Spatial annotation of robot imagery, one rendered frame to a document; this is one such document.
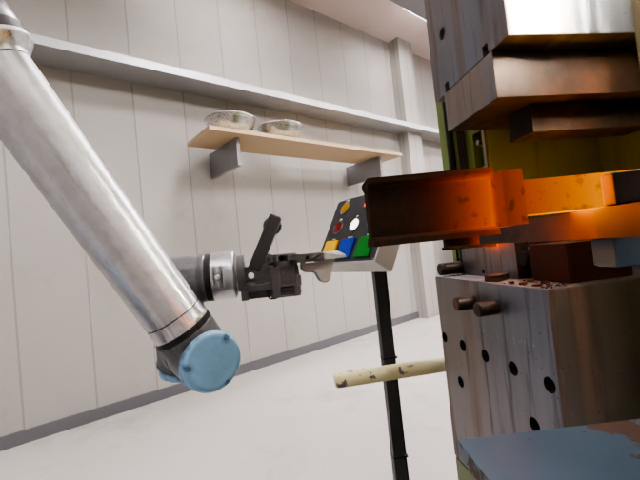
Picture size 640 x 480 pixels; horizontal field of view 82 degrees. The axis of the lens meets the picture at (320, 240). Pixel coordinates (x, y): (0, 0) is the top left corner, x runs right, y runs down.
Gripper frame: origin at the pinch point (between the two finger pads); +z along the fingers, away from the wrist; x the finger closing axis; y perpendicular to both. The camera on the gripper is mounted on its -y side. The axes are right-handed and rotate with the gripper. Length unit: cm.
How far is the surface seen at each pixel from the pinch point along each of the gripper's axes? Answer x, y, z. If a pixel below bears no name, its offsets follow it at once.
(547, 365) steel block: 20.1, 20.4, 27.0
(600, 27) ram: 13, -38, 52
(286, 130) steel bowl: -236, -106, 11
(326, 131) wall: -333, -135, 64
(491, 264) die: -0.6, 5.7, 33.0
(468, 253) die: -9.6, 3.4, 33.0
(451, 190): 50, -4, -2
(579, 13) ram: 13, -40, 48
